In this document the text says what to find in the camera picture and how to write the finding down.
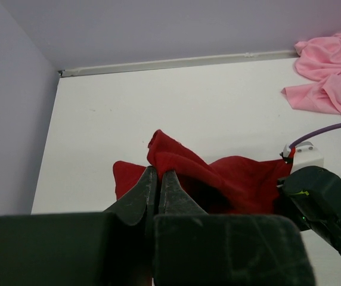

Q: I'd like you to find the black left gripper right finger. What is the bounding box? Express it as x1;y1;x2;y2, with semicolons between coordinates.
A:
153;171;316;285

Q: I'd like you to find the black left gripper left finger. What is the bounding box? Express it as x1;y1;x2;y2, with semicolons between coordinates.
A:
0;167;157;285

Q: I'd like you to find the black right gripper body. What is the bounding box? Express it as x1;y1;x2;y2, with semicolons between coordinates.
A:
274;166;341;255

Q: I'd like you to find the dark red t shirt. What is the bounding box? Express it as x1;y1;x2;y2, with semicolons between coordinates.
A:
112;129;293;216

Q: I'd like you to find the pink t shirt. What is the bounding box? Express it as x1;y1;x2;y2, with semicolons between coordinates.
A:
282;33;341;115

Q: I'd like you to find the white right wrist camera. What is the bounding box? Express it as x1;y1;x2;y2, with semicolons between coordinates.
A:
280;141;324;173

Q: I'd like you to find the white back table rail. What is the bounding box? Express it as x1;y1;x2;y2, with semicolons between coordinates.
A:
58;50;298;78

